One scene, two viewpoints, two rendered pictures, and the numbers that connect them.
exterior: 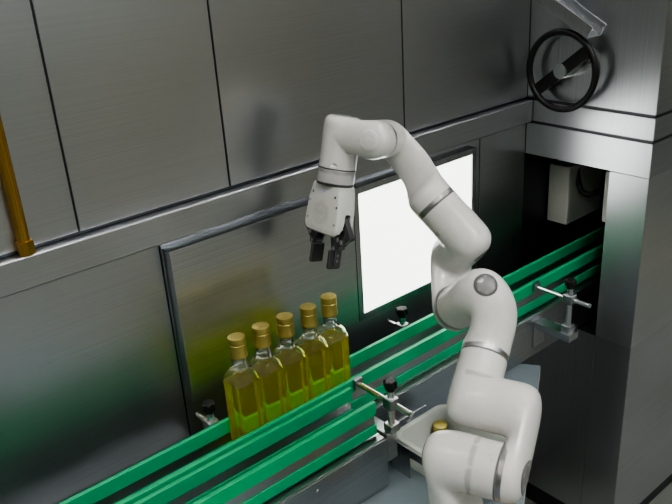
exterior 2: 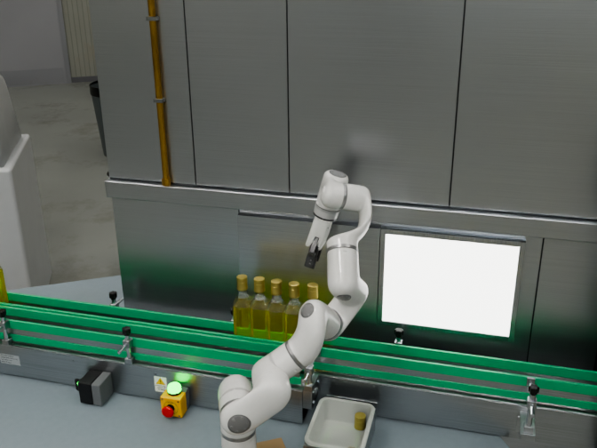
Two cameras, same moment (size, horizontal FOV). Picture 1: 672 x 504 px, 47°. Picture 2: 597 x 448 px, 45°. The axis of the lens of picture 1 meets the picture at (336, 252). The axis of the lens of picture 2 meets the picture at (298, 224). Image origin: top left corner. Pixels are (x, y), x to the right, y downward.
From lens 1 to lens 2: 1.60 m
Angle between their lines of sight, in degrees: 50
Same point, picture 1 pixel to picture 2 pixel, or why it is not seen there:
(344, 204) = (314, 228)
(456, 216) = (333, 263)
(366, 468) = not seen: hidden behind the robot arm
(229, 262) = (274, 236)
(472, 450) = (228, 390)
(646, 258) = not seen: outside the picture
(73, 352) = (184, 244)
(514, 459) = (231, 406)
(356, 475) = not seen: hidden behind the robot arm
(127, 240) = (215, 198)
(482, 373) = (272, 358)
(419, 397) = (370, 393)
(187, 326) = (242, 261)
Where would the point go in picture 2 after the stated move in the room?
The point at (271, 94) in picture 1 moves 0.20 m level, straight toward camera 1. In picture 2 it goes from (327, 145) to (275, 158)
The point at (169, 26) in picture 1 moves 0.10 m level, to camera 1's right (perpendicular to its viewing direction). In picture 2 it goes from (260, 90) to (279, 96)
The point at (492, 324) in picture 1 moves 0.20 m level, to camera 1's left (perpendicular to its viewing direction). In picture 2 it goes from (297, 335) to (255, 305)
